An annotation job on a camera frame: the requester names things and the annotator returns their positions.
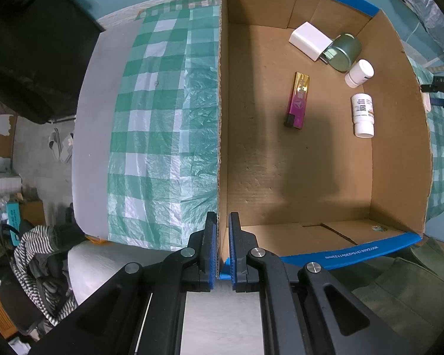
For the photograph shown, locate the small white jar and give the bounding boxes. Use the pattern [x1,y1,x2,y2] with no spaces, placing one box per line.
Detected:
[345,59,374,88]

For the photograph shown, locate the white pill bottle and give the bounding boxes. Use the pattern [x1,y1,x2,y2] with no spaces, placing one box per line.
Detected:
[351,93,374,139]

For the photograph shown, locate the green round tin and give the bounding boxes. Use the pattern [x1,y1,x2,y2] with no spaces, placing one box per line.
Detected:
[321,33,362,72]

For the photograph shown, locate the blue-edged cardboard box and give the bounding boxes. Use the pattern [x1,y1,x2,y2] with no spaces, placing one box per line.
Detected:
[218,0,432,268]

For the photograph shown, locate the white power adapter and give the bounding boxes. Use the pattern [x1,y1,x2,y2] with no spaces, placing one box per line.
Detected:
[289,22,333,61]

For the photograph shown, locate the gold magenta lighter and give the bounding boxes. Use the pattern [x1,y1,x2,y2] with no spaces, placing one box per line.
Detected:
[284,71,310,130]

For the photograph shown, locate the striped black white cloth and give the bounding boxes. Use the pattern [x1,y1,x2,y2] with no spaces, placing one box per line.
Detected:
[10,225,85,327]

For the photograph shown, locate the olive green cloth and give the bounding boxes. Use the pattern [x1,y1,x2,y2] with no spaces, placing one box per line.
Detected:
[331,238,444,354]

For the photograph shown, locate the teal small box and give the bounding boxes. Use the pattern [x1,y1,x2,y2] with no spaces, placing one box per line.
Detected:
[6,202,21,246]

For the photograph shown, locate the green checkered tablecloth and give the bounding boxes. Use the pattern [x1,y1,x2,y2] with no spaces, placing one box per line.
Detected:
[107,0,220,251]

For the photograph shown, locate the black bag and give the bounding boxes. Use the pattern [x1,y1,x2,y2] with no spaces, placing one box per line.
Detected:
[0,0,103,124]

